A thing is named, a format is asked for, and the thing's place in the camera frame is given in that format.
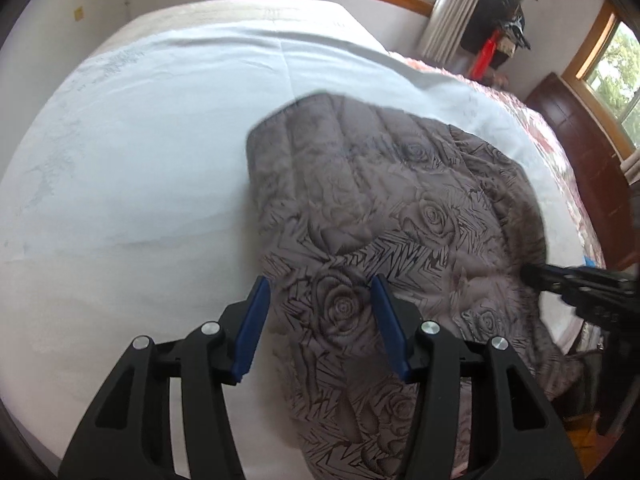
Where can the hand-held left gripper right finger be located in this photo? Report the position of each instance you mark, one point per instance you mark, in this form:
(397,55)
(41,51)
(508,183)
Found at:
(392,332)

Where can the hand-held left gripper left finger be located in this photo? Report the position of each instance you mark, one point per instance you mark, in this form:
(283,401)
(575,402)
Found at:
(252,330)

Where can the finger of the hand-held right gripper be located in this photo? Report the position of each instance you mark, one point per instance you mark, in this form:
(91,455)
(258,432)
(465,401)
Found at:
(560,276)

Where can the grey quilted rose-print jacket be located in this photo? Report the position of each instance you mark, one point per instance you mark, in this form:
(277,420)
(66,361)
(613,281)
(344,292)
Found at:
(400,200)

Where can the coat rack with black clothes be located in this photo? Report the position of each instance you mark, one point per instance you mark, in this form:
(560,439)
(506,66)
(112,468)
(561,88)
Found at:
(500,15)

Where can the dark wooden headboard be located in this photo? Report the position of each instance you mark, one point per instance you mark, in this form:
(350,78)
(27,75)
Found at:
(585,160)

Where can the white mattress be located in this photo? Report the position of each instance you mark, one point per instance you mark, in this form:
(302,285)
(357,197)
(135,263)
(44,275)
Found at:
(150,150)

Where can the red hanging item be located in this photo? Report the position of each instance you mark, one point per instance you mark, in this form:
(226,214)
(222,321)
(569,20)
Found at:
(484,57)

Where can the white curtain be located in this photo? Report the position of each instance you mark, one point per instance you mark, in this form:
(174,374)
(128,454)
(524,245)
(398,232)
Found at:
(452,7)

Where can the yellow wall tag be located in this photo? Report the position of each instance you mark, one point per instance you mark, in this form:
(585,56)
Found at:
(78,13)

